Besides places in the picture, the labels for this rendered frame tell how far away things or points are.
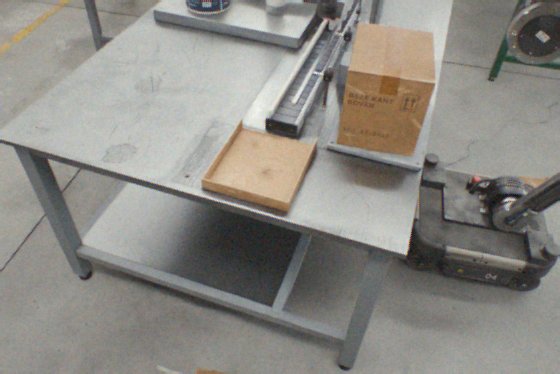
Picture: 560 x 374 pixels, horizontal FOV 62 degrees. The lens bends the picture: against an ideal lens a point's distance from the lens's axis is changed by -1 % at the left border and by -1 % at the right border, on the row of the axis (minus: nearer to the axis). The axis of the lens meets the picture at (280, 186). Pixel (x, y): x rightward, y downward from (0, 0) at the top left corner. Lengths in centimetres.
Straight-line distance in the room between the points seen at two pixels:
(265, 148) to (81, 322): 113
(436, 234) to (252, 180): 103
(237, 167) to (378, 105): 45
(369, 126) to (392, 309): 98
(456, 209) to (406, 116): 92
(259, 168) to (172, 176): 26
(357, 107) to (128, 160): 71
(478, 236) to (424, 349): 54
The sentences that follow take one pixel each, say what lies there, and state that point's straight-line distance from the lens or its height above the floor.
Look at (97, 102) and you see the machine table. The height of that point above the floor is 83.
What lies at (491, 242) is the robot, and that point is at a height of 24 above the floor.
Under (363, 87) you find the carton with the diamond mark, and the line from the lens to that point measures 137.
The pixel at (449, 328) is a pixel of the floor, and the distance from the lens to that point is 220.
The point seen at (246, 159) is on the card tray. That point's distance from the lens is 145.
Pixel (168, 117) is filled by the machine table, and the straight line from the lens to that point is 164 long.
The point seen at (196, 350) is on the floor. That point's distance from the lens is 201.
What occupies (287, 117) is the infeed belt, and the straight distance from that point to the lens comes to 154.
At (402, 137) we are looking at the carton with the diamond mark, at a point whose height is 92.
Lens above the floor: 181
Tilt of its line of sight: 45 degrees down
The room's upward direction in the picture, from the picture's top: 3 degrees clockwise
